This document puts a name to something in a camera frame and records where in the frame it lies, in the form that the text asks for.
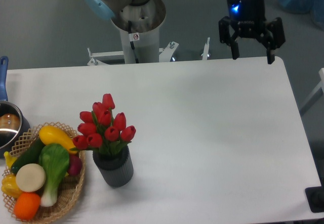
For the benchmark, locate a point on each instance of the cream round onion slice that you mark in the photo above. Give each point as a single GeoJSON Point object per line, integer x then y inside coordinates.
{"type": "Point", "coordinates": [30, 177]}

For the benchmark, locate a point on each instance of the black box at table edge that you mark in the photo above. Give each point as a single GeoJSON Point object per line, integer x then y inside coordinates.
{"type": "Point", "coordinates": [315, 199]}

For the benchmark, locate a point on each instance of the yellow banana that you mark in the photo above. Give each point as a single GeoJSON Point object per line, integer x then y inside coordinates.
{"type": "Point", "coordinates": [9, 159]}

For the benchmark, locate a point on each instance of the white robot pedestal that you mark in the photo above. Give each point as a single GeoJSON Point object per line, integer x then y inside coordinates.
{"type": "Point", "coordinates": [137, 48]}

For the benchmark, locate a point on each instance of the red radish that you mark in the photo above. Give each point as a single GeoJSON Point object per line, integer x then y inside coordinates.
{"type": "Point", "coordinates": [75, 165]}

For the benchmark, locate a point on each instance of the dark green cucumber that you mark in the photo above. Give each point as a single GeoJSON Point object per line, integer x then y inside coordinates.
{"type": "Point", "coordinates": [30, 155]}

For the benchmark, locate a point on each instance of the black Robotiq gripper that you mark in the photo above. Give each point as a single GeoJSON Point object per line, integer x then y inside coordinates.
{"type": "Point", "coordinates": [247, 20]}

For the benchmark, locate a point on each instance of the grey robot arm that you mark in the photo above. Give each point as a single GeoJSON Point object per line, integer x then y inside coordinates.
{"type": "Point", "coordinates": [139, 21]}

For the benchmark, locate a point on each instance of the red tulip bouquet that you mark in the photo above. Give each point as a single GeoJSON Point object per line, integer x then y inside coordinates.
{"type": "Point", "coordinates": [103, 132]}

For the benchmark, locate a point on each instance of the green bok choy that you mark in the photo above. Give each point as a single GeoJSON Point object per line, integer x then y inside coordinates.
{"type": "Point", "coordinates": [54, 159]}

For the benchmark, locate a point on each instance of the woven wicker basket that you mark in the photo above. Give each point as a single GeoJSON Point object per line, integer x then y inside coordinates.
{"type": "Point", "coordinates": [69, 189]}

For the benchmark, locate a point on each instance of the white furniture frame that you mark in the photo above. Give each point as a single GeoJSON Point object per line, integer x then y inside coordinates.
{"type": "Point", "coordinates": [313, 96]}

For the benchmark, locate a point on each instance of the yellow bell pepper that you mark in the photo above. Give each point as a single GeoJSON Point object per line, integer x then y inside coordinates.
{"type": "Point", "coordinates": [10, 187]}

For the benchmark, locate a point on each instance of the orange fruit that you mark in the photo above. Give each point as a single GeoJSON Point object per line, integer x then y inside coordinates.
{"type": "Point", "coordinates": [27, 206]}

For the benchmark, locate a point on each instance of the blue-handled saucepan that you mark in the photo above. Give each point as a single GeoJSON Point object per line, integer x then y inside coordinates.
{"type": "Point", "coordinates": [13, 123]}

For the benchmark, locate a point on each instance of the grey ribbed vase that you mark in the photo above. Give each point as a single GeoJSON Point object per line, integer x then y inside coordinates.
{"type": "Point", "coordinates": [116, 171]}

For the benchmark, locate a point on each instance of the yellow squash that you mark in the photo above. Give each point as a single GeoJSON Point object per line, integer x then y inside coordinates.
{"type": "Point", "coordinates": [53, 135]}

